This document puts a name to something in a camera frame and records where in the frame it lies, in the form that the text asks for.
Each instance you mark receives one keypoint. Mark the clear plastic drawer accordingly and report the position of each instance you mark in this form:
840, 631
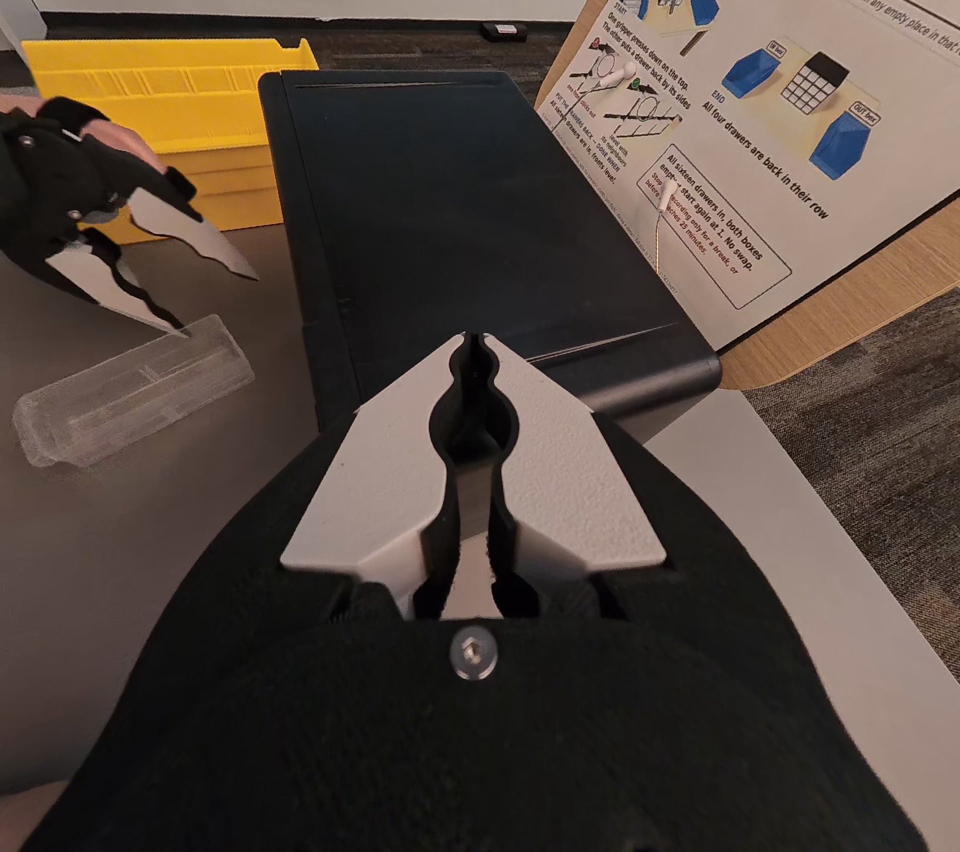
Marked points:
135, 391

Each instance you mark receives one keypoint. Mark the small black floor device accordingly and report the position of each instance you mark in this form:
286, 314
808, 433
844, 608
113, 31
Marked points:
504, 31

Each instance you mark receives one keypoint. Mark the black drawer cabinet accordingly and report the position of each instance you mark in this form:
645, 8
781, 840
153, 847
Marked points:
450, 207

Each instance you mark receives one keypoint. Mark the yellow plastic bin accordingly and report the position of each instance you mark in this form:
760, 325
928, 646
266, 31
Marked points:
187, 117

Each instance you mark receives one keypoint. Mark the white instruction poster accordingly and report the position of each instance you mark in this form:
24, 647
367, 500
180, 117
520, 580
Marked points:
787, 117

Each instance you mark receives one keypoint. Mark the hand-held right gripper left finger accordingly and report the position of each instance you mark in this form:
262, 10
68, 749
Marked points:
375, 492

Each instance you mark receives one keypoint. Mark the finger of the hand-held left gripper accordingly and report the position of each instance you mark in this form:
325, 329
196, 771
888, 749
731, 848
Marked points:
94, 274
187, 233

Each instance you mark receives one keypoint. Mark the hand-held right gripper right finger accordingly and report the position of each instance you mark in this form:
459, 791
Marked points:
570, 492

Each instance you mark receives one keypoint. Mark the person's leg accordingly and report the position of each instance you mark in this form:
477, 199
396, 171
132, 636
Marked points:
26, 822

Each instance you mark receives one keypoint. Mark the instruction poster on board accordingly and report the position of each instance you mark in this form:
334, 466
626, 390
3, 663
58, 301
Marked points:
862, 312

